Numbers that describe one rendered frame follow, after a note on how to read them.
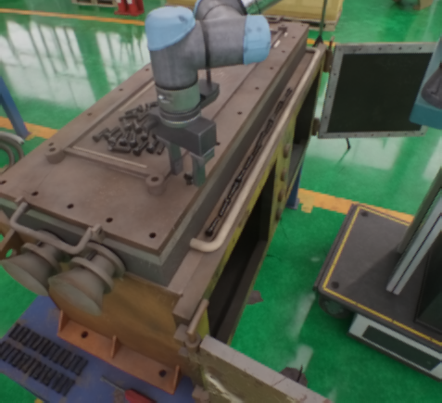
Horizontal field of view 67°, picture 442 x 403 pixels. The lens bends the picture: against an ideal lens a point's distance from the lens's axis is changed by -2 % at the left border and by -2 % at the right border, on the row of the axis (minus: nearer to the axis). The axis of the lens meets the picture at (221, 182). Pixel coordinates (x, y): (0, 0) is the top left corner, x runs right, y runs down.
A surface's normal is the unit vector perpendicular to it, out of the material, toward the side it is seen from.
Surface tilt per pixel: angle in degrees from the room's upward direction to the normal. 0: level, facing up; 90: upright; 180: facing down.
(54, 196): 0
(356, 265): 0
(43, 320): 0
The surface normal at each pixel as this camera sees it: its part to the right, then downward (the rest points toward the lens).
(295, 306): -0.03, -0.73
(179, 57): 0.22, 0.66
